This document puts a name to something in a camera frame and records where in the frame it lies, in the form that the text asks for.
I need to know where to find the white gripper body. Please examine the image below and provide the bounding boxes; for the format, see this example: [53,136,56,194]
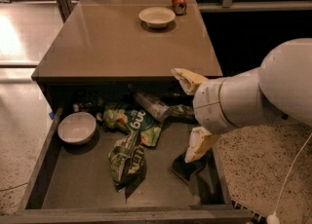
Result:
[193,78,237,134]

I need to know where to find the yellow white gripper finger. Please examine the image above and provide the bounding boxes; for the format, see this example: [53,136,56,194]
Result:
[172,68,207,95]
[184,127,220,163]

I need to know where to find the green jalapeno chip bag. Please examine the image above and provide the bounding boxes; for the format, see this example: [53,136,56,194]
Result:
[108,131,145,192]

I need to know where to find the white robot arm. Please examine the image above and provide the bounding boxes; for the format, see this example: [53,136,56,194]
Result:
[172,38,312,163]

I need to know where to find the green teal chip bag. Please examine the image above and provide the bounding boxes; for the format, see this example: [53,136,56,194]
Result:
[102,102,162,147]

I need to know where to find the white bowl on counter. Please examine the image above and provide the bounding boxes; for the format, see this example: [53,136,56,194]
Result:
[138,7,176,28]

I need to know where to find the white bowl in drawer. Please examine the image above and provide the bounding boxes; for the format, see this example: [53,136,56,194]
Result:
[58,112,97,145]

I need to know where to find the dark glass bottle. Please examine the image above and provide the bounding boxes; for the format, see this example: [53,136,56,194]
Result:
[170,104,195,121]

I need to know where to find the blue yellow sponge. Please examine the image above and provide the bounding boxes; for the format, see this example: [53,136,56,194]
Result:
[172,153,210,184]

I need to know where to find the clear plastic water bottle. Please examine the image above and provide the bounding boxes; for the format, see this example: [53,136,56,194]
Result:
[135,92,170,122]

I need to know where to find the orange soda can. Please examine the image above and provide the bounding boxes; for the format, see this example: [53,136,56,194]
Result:
[172,0,187,16]

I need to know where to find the white floor vent grille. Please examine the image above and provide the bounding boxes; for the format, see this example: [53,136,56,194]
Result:
[231,199,267,224]

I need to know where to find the dark bottle back left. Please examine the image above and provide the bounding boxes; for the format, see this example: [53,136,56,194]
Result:
[72,90,104,113]

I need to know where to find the white cable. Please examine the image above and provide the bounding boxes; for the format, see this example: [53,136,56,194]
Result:
[266,132,312,224]

